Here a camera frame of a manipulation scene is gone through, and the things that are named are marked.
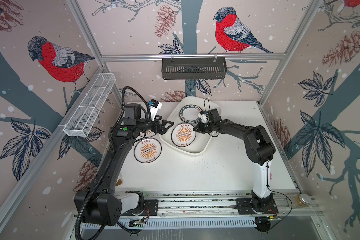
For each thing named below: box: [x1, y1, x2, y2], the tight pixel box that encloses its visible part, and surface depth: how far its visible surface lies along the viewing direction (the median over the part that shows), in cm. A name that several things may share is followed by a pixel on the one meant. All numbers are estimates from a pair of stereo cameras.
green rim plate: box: [179, 104, 202, 124], surface depth 113 cm
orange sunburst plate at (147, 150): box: [133, 137, 162, 164], surface depth 96 cm
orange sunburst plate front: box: [171, 122, 197, 147], surface depth 101 cm
